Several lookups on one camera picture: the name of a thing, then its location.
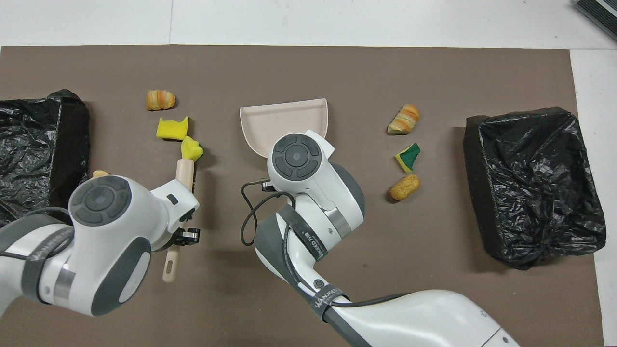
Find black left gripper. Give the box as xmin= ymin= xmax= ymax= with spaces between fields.
xmin=154 ymin=227 xmax=201 ymax=251

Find beige brush black bristles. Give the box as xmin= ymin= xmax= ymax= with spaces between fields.
xmin=162 ymin=158 xmax=198 ymax=283

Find beige plastic dustpan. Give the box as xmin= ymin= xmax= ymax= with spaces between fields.
xmin=240 ymin=98 xmax=329 ymax=159

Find yellow green sponge wedge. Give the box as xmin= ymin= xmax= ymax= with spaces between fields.
xmin=180 ymin=136 xmax=204 ymax=162

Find notched yellow sponge piece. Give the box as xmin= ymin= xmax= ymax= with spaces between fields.
xmin=157 ymin=116 xmax=189 ymax=141

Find small golden croissant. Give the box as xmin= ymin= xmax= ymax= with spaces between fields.
xmin=146 ymin=89 xmax=176 ymax=112

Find round brown bread roll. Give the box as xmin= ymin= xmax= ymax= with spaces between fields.
xmin=389 ymin=174 xmax=421 ymax=201

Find green yellow sponge piece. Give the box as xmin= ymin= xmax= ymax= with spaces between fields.
xmin=395 ymin=143 xmax=421 ymax=173

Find orange striped croissant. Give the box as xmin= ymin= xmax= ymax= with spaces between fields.
xmin=387 ymin=104 xmax=420 ymax=135

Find bin with black bag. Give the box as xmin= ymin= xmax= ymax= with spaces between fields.
xmin=0 ymin=89 xmax=91 ymax=225
xmin=463 ymin=107 xmax=607 ymax=270

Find brown table mat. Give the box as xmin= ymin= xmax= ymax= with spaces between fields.
xmin=0 ymin=45 xmax=605 ymax=347

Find grey ribbed device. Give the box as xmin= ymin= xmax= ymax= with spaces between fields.
xmin=573 ymin=0 xmax=617 ymax=41

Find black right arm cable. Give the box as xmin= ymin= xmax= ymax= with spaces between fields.
xmin=240 ymin=179 xmax=415 ymax=309

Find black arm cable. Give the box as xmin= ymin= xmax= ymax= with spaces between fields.
xmin=240 ymin=179 xmax=415 ymax=309
xmin=0 ymin=207 xmax=73 ymax=263

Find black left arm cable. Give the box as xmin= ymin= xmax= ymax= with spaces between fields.
xmin=0 ymin=207 xmax=73 ymax=263

